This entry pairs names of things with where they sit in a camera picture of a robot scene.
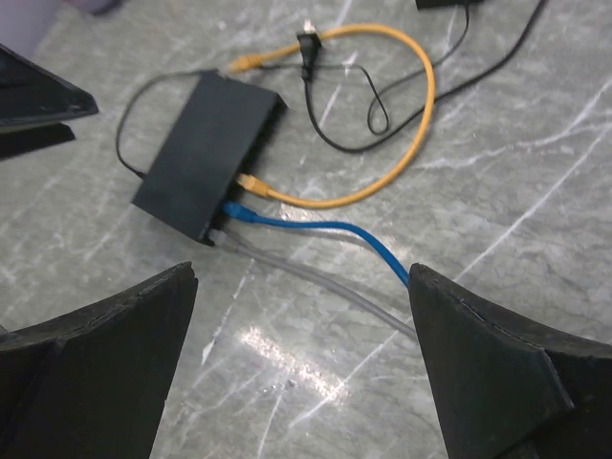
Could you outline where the grey ethernet cable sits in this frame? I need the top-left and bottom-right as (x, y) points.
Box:
(209, 229), (417, 341)

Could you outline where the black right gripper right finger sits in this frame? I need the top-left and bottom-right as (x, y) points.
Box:
(408, 264), (611, 458)

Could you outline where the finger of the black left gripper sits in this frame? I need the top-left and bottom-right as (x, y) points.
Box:
(1, 45), (98, 133)
(1, 123), (76, 158)

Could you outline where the yellow ethernet cable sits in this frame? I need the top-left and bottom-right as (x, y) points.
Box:
(229, 23), (437, 210)

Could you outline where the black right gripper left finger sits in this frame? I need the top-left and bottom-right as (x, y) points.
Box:
(1, 262), (198, 458)

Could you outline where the black network switch box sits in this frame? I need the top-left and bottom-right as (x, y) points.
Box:
(132, 70), (287, 246)

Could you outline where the blue ethernet cable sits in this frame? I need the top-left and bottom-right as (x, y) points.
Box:
(222, 200), (411, 288)

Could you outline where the black power adapter with cord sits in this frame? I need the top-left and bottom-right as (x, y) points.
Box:
(115, 0), (549, 179)

